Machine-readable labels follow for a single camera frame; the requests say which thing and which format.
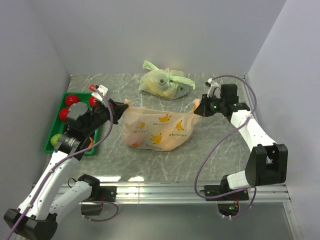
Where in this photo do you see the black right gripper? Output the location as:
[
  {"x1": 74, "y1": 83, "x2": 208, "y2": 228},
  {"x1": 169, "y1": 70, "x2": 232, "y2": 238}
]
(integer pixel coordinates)
[{"x1": 193, "y1": 93, "x2": 226, "y2": 118}]

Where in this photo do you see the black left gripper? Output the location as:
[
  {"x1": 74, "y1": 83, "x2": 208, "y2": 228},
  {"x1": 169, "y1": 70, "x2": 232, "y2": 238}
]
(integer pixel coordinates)
[{"x1": 83, "y1": 97, "x2": 128, "y2": 136}]

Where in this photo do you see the orange banana-print plastic bag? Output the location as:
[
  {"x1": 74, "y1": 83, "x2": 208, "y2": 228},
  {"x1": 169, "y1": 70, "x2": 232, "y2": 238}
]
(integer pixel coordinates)
[{"x1": 122, "y1": 98, "x2": 202, "y2": 152}]

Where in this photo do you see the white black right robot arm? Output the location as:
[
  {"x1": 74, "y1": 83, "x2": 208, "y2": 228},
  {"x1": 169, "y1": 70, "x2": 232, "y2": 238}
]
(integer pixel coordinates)
[{"x1": 194, "y1": 94, "x2": 288, "y2": 200}]

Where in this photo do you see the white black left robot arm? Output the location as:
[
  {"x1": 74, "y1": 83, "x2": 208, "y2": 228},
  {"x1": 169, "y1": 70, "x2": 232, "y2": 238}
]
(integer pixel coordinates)
[{"x1": 3, "y1": 99, "x2": 129, "y2": 240}]

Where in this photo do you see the red fake apple top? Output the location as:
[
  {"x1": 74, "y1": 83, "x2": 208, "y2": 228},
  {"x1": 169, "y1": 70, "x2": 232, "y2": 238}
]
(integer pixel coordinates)
[{"x1": 89, "y1": 96, "x2": 99, "y2": 108}]

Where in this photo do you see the red fake apple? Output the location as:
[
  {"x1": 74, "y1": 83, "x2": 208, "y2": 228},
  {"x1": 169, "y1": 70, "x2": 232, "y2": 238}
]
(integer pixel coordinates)
[
  {"x1": 89, "y1": 96, "x2": 99, "y2": 108},
  {"x1": 58, "y1": 107, "x2": 69, "y2": 122},
  {"x1": 64, "y1": 94, "x2": 80, "y2": 107}
]

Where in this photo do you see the green tied plastic bag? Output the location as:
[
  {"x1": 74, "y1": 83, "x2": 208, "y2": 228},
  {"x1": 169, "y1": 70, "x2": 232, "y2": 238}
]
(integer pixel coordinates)
[{"x1": 138, "y1": 60, "x2": 196, "y2": 100}]

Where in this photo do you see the fake orange in tray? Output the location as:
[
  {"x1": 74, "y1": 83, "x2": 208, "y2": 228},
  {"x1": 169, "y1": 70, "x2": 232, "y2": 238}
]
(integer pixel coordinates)
[{"x1": 88, "y1": 136, "x2": 94, "y2": 148}]

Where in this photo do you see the red fake apple left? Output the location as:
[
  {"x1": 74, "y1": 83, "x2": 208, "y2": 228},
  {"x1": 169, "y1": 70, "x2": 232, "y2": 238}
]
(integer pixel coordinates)
[{"x1": 64, "y1": 94, "x2": 80, "y2": 107}]

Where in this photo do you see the red fake apple lower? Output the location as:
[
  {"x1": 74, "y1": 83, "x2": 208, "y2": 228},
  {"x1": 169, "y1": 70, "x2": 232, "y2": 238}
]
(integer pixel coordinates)
[{"x1": 58, "y1": 107, "x2": 69, "y2": 122}]

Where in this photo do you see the green fake apple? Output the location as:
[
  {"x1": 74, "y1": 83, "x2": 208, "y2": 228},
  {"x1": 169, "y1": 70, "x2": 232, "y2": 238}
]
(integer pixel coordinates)
[{"x1": 50, "y1": 133, "x2": 62, "y2": 147}]

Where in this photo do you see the green plastic fruit tray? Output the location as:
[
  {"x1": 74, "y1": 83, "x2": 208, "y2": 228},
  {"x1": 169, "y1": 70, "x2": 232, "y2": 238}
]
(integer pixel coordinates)
[{"x1": 44, "y1": 92, "x2": 101, "y2": 154}]

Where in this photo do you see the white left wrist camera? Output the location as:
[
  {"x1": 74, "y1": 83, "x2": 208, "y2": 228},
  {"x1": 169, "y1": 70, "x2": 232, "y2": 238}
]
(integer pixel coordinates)
[{"x1": 90, "y1": 84, "x2": 110, "y2": 104}]

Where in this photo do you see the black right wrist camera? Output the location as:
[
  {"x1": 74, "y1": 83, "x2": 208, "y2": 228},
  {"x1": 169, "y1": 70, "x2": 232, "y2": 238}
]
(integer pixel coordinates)
[{"x1": 220, "y1": 83, "x2": 239, "y2": 103}]

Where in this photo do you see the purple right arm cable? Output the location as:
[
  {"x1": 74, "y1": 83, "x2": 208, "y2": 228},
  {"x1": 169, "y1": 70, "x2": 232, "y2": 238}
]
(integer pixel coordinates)
[{"x1": 194, "y1": 74, "x2": 258, "y2": 219}]

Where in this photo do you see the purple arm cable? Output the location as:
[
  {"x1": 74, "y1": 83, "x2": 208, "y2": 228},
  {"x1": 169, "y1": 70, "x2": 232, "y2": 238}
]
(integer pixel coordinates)
[
  {"x1": 194, "y1": 74, "x2": 258, "y2": 219},
  {"x1": 4, "y1": 86, "x2": 119, "y2": 240}
]

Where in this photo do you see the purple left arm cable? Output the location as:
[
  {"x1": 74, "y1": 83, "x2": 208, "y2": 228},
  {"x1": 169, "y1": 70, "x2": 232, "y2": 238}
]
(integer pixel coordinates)
[{"x1": 4, "y1": 86, "x2": 119, "y2": 240}]

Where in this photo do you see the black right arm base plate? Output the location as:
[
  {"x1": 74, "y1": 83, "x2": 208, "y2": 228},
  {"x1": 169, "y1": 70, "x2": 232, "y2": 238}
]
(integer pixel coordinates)
[{"x1": 202, "y1": 185, "x2": 249, "y2": 202}]

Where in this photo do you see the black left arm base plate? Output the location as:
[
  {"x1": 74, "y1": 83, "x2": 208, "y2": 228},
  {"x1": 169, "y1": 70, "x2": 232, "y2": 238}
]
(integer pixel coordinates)
[{"x1": 85, "y1": 186, "x2": 117, "y2": 202}]

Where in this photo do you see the aluminium mounting rail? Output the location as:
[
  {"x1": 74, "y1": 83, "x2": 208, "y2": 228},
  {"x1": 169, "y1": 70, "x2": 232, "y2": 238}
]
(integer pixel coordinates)
[{"x1": 32, "y1": 181, "x2": 291, "y2": 206}]

